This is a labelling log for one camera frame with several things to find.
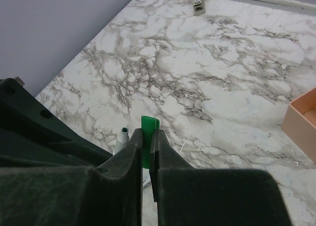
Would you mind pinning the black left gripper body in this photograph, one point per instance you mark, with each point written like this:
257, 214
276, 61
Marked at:
30, 135

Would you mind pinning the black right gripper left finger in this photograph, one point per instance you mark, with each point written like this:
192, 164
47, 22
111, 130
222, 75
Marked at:
32, 194

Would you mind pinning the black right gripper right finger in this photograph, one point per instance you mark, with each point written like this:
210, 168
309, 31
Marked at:
187, 196

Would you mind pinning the white marker green end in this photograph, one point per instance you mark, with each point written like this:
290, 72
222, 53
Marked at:
122, 139

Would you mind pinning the green pen cap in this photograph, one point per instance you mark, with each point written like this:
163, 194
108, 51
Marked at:
148, 126

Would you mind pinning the peach desk organizer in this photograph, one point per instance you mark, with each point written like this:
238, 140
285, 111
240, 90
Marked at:
299, 123

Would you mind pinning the grey stapler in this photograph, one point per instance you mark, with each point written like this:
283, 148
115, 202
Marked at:
198, 7

